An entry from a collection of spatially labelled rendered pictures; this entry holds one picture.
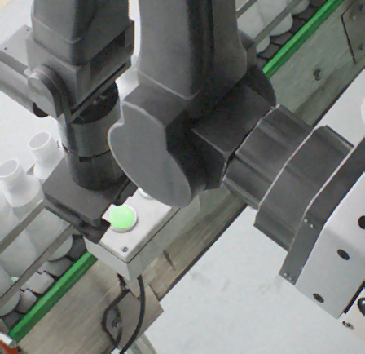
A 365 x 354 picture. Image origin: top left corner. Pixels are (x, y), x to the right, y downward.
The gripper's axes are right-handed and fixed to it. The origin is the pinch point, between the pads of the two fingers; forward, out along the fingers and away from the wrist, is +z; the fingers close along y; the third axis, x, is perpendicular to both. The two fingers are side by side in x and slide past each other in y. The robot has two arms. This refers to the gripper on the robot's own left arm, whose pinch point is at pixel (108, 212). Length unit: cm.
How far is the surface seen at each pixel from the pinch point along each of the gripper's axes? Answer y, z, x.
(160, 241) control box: -10.3, 25.3, -2.4
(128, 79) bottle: -29.5, 25.5, -20.2
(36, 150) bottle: -11.9, 22.6, -23.1
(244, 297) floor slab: -58, 149, -15
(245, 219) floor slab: -82, 156, -29
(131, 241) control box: -6.8, 21.2, -4.0
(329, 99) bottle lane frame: -59, 51, -1
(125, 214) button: -9.2, 20.3, -6.4
